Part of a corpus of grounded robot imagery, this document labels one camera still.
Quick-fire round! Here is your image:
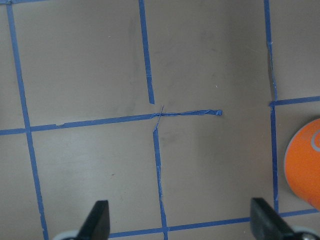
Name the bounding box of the orange can with grey lid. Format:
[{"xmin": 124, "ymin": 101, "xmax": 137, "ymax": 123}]
[{"xmin": 284, "ymin": 119, "xmax": 320, "ymax": 210}]

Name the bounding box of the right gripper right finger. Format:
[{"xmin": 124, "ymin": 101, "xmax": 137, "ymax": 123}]
[{"xmin": 250, "ymin": 197, "xmax": 320, "ymax": 240}]

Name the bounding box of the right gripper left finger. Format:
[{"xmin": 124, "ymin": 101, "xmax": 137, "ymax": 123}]
[{"xmin": 75, "ymin": 200, "xmax": 110, "ymax": 240}]

